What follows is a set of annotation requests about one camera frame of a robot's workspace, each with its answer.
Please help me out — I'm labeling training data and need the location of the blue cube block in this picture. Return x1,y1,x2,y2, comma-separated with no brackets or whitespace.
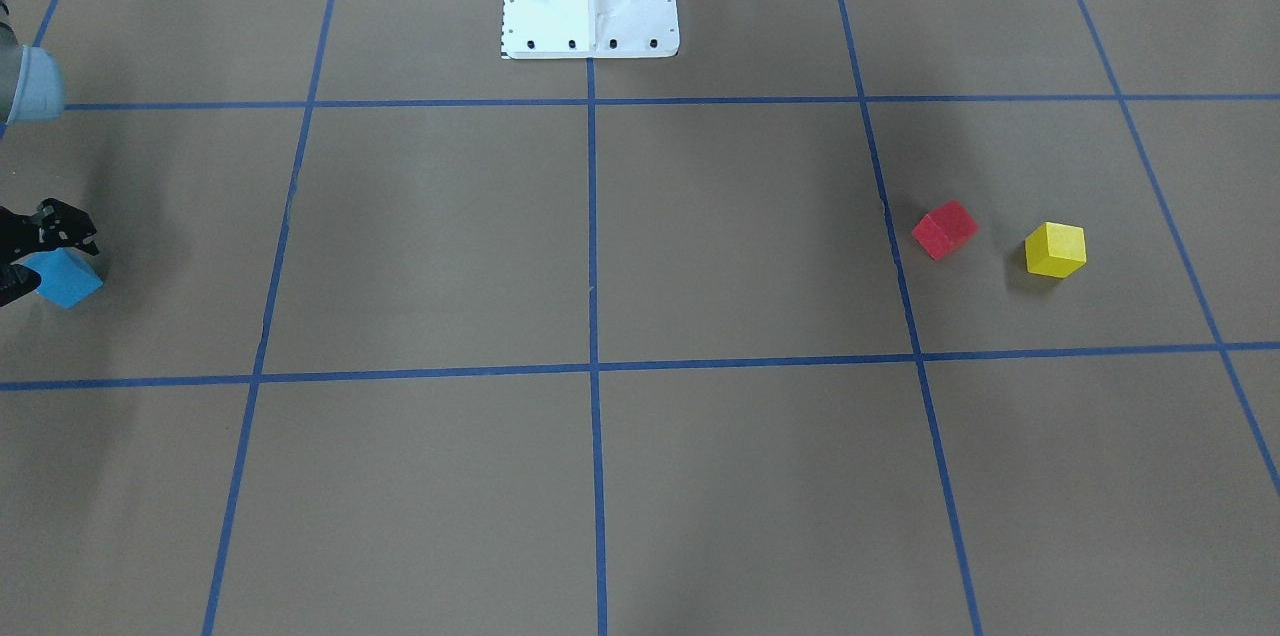
20,250,102,308

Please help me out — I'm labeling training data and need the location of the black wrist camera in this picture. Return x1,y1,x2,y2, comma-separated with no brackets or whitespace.
1,198,100,264

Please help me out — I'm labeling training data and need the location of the yellow cube block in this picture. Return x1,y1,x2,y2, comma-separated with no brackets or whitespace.
1023,221,1088,279

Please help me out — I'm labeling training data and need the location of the red cube block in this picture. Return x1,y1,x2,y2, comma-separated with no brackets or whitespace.
911,200,980,261

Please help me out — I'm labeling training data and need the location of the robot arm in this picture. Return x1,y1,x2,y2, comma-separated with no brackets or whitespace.
1,1,65,305

